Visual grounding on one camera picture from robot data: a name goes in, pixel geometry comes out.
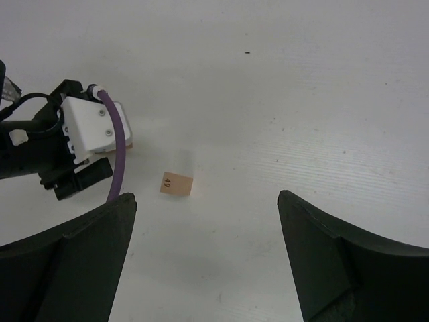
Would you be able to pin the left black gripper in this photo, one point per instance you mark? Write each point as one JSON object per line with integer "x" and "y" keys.
{"x": 40, "y": 145}

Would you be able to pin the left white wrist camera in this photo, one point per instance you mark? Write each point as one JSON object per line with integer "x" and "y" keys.
{"x": 90, "y": 130}

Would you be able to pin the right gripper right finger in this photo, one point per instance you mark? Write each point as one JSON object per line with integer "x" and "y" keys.
{"x": 344, "y": 273}

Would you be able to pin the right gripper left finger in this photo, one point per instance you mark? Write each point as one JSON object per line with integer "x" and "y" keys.
{"x": 69, "y": 272}

